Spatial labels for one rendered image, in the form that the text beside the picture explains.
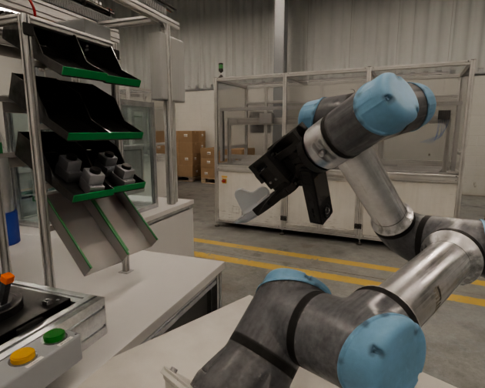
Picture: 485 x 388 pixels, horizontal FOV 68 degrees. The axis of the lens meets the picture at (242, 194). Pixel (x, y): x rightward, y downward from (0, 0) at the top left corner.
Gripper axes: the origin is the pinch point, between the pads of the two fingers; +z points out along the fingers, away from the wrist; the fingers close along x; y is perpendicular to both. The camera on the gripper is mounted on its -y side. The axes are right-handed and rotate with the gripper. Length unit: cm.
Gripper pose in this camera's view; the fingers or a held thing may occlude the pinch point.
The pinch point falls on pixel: (257, 202)
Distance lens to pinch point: 72.9
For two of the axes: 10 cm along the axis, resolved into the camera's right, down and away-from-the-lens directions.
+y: -6.6, -7.5, -1.0
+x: -5.4, 5.6, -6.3
